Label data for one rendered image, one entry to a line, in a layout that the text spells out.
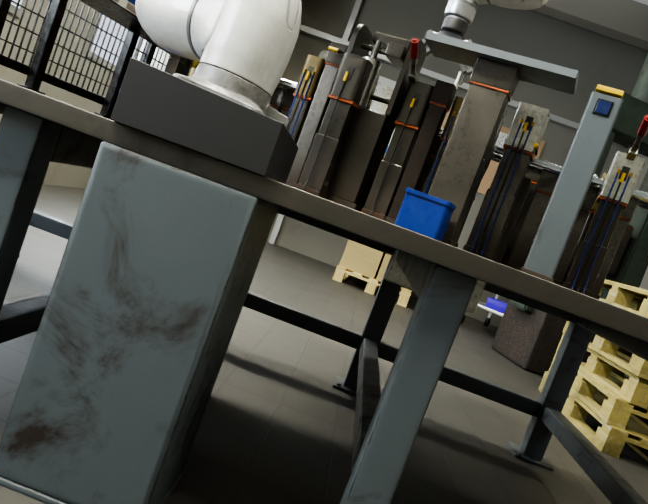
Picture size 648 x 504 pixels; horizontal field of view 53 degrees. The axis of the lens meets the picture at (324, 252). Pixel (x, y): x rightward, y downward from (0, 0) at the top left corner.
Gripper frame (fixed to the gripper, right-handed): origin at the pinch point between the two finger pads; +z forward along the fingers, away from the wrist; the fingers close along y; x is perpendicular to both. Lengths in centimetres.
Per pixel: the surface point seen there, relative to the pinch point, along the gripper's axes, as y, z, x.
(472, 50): -16.8, -1.1, 40.4
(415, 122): -5.6, 16.3, 24.4
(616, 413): -104, 92, -163
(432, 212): -23, 38, 49
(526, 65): -30, -1, 40
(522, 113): -30.6, 5.5, 21.5
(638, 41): -47, -198, -469
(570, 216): -51, 28, 37
